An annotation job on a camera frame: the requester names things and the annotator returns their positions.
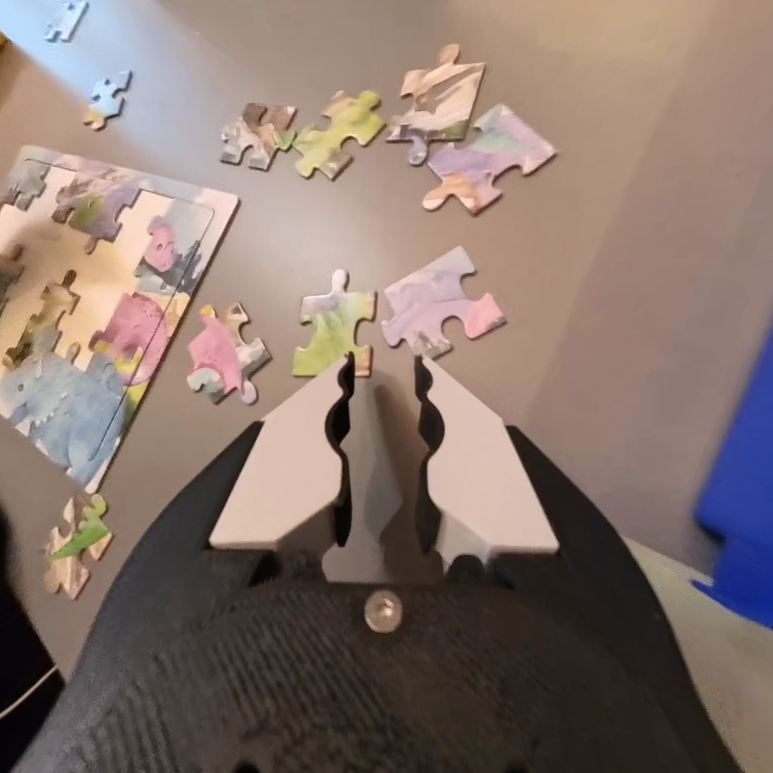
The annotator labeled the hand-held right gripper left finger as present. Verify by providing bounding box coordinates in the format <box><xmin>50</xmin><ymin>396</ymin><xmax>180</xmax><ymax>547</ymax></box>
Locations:
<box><xmin>208</xmin><ymin>352</ymin><xmax>357</xmax><ymax>552</ymax></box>

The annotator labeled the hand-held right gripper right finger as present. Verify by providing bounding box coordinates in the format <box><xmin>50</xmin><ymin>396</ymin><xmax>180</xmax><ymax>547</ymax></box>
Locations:
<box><xmin>413</xmin><ymin>355</ymin><xmax>560</xmax><ymax>562</ymax></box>

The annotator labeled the green tan puzzle piece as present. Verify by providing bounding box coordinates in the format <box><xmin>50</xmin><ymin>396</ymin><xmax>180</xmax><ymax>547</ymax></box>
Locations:
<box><xmin>291</xmin><ymin>269</ymin><xmax>378</xmax><ymax>378</ymax></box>

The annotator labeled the purple blue green puzzle piece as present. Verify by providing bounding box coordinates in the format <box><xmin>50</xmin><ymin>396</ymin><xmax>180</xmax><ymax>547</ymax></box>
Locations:
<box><xmin>89</xmin><ymin>326</ymin><xmax>152</xmax><ymax>387</ymax></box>

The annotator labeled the pastel purple pink puzzle piece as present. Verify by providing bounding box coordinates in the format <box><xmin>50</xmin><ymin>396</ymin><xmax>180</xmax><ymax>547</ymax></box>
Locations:
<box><xmin>380</xmin><ymin>244</ymin><xmax>507</xmax><ymax>360</ymax></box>

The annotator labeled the purple dinosaur body puzzle piece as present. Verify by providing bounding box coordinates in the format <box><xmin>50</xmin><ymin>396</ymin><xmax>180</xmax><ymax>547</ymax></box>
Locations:
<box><xmin>112</xmin><ymin>291</ymin><xmax>174</xmax><ymax>387</ymax></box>

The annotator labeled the pink dinosaur head puzzle piece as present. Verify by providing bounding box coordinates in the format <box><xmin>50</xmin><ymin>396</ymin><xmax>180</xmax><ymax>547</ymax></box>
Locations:
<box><xmin>134</xmin><ymin>199</ymin><xmax>215</xmax><ymax>297</ymax></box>

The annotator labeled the blue triceratops head puzzle piece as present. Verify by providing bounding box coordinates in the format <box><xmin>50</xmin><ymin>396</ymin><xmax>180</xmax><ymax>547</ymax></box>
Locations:
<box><xmin>0</xmin><ymin>350</ymin><xmax>61</xmax><ymax>424</ymax></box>

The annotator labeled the dinosaur puzzle tray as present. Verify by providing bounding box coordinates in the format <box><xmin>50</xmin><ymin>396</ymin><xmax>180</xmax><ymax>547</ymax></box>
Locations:
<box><xmin>0</xmin><ymin>144</ymin><xmax>240</xmax><ymax>493</ymax></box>

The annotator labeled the teal dinosaur puzzle piece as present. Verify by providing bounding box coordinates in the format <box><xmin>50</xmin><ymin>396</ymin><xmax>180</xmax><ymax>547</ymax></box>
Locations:
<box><xmin>0</xmin><ymin>244</ymin><xmax>25</xmax><ymax>315</ymax></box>

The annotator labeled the blue dinosaur body puzzle piece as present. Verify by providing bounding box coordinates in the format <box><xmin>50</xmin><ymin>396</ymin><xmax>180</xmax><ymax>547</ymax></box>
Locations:
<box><xmin>36</xmin><ymin>359</ymin><xmax>132</xmax><ymax>484</ymax></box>

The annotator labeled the green dinosaur brown puzzle piece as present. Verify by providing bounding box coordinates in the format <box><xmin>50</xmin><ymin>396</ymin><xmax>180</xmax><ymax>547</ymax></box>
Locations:
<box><xmin>43</xmin><ymin>492</ymin><xmax>114</xmax><ymax>600</ymax></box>

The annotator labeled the blue plastic bin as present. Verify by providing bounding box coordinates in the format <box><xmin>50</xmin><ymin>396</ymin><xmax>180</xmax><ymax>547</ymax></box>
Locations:
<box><xmin>691</xmin><ymin>338</ymin><xmax>773</xmax><ymax>629</ymax></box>

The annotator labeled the brown grey puzzle piece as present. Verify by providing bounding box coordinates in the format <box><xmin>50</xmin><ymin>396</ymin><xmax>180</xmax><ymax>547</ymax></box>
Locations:
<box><xmin>219</xmin><ymin>103</ymin><xmax>298</xmax><ymax>171</ymax></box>

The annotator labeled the green yellow puzzle piece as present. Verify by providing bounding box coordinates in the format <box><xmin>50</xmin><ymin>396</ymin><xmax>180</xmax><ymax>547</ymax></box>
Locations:
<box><xmin>291</xmin><ymin>89</ymin><xmax>387</xmax><ymax>182</ymax></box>

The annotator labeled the green dinosaur head puzzle piece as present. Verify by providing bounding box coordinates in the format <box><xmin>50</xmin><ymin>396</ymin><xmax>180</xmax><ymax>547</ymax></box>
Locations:
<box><xmin>51</xmin><ymin>172</ymin><xmax>122</xmax><ymax>224</ymax></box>

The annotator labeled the peach purple puzzle piece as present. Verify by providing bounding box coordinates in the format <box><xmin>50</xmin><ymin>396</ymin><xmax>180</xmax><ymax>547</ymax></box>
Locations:
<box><xmin>385</xmin><ymin>44</ymin><xmax>487</xmax><ymax>167</ymax></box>

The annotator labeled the pale blue purple puzzle piece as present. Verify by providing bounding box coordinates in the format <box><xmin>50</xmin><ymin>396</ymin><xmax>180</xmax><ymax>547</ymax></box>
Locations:
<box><xmin>0</xmin><ymin>158</ymin><xmax>52</xmax><ymax>212</ymax></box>

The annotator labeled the pink yellow blue puzzle piece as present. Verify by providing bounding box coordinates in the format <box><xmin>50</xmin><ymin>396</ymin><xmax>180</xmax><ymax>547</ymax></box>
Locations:
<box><xmin>83</xmin><ymin>69</ymin><xmax>134</xmax><ymax>130</ymax></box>

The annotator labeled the light blue white puzzle piece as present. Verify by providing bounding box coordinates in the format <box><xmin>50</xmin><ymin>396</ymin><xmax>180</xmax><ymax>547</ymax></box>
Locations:
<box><xmin>44</xmin><ymin>0</ymin><xmax>89</xmax><ymax>43</ymax></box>

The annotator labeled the thin white cord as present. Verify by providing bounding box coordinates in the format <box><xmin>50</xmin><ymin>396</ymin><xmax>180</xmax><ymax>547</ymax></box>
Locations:
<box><xmin>0</xmin><ymin>664</ymin><xmax>61</xmax><ymax>713</ymax></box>

